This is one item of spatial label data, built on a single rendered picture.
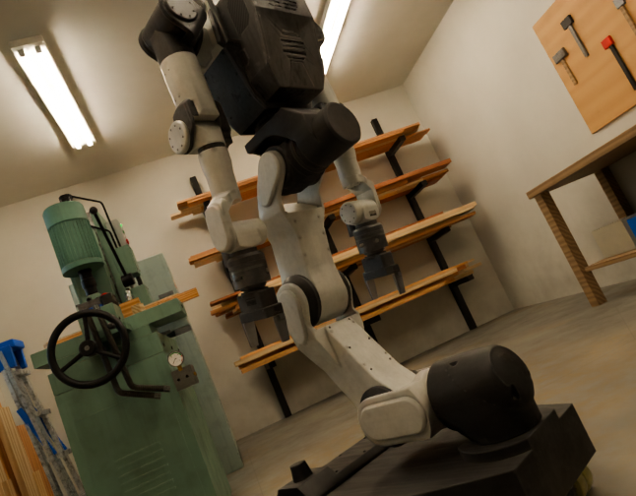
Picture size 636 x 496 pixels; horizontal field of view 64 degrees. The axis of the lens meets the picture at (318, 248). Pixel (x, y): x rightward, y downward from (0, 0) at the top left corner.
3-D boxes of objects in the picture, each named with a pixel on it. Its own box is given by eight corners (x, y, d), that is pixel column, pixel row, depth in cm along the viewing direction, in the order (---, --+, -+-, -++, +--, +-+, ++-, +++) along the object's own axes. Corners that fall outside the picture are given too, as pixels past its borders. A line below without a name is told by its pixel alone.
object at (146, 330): (51, 373, 199) (48, 363, 199) (70, 373, 219) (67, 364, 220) (152, 333, 207) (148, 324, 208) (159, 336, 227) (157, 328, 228)
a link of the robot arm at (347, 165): (369, 171, 148) (349, 110, 149) (346, 174, 141) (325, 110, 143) (346, 184, 156) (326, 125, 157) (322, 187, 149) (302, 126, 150)
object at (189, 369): (177, 391, 200) (169, 372, 201) (181, 390, 212) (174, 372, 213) (197, 382, 202) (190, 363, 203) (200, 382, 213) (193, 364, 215)
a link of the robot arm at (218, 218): (262, 242, 117) (244, 187, 118) (231, 248, 110) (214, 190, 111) (244, 250, 121) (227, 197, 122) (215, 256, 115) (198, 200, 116)
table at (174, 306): (23, 369, 189) (18, 354, 190) (53, 369, 218) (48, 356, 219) (179, 307, 202) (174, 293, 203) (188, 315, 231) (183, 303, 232)
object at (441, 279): (258, 439, 388) (152, 165, 428) (253, 432, 442) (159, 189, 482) (536, 306, 460) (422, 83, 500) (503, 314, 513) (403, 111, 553)
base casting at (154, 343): (52, 397, 197) (45, 375, 198) (95, 392, 252) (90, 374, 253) (164, 350, 206) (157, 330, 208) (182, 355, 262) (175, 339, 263)
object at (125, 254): (121, 278, 243) (110, 249, 246) (125, 280, 252) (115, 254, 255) (138, 271, 245) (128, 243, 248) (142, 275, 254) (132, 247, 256)
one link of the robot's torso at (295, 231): (360, 315, 136) (333, 143, 133) (315, 335, 124) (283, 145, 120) (320, 313, 147) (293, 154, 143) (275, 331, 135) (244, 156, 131)
